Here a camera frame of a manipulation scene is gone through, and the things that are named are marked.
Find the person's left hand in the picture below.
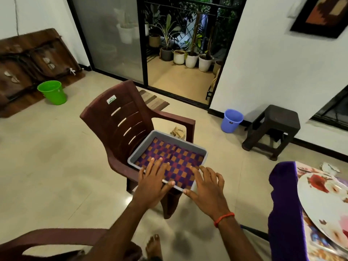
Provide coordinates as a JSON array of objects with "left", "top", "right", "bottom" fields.
[{"left": 132, "top": 157, "right": 176, "bottom": 211}]

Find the person's right hand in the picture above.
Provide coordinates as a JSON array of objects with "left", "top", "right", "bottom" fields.
[{"left": 184, "top": 166, "right": 232, "bottom": 222}]

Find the grey plastic tray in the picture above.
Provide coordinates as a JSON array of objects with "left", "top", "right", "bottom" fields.
[{"left": 127, "top": 130, "right": 208, "bottom": 192}]

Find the checkered purple orange cloth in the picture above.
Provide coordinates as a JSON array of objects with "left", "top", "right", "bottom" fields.
[{"left": 135, "top": 137, "right": 206, "bottom": 189}]

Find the white floral plate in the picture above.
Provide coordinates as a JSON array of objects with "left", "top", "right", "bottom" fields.
[{"left": 297, "top": 171, "right": 348, "bottom": 251}]

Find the person's left forearm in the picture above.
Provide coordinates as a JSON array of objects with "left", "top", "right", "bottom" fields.
[{"left": 82, "top": 203, "right": 156, "bottom": 261}]

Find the person's right forearm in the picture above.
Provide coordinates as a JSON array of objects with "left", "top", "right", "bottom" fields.
[{"left": 216, "top": 216, "right": 263, "bottom": 261}]

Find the person's left foot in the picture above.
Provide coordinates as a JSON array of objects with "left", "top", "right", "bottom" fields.
[{"left": 145, "top": 233, "right": 164, "bottom": 261}]

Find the purple tablecloth table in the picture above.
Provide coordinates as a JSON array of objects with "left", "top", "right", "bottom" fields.
[{"left": 268, "top": 160, "right": 348, "bottom": 261}]

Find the red wrist thread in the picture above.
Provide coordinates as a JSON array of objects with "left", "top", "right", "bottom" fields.
[{"left": 214, "top": 212, "right": 236, "bottom": 228}]

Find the crumpled brown paper bag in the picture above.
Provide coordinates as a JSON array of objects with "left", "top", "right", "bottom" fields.
[{"left": 170, "top": 126, "right": 187, "bottom": 141}]

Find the brown plastic chair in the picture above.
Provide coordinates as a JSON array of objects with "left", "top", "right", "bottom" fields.
[
  {"left": 80, "top": 80, "right": 196, "bottom": 220},
  {"left": 0, "top": 228, "right": 143, "bottom": 261}
]

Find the blue plastic bucket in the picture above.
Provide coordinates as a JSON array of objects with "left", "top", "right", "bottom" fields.
[{"left": 220, "top": 108, "right": 245, "bottom": 134}]

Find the striped brown rug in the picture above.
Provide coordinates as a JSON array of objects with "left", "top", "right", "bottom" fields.
[{"left": 138, "top": 88, "right": 171, "bottom": 112}]

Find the black stool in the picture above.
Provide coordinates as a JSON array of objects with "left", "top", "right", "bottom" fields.
[{"left": 241, "top": 104, "right": 301, "bottom": 161}]

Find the crumpled white paper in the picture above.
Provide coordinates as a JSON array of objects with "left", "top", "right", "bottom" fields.
[{"left": 321, "top": 162, "right": 341, "bottom": 176}]

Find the small white planter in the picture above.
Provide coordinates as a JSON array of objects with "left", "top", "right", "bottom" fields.
[
  {"left": 173, "top": 50, "right": 187, "bottom": 66},
  {"left": 198, "top": 54, "right": 215, "bottom": 73},
  {"left": 185, "top": 51, "right": 200, "bottom": 70}
]

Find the dark planter pot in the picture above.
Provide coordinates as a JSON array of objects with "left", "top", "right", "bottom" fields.
[{"left": 160, "top": 46, "right": 175, "bottom": 62}]

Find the green plastic bucket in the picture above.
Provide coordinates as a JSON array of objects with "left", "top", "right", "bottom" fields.
[{"left": 37, "top": 80, "right": 69, "bottom": 106}]

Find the black metal grille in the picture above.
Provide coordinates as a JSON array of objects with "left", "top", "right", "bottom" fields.
[{"left": 311, "top": 86, "right": 348, "bottom": 132}]

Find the dark framed wall painting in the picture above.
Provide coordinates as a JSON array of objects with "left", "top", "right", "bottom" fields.
[{"left": 290, "top": 0, "right": 348, "bottom": 39}]

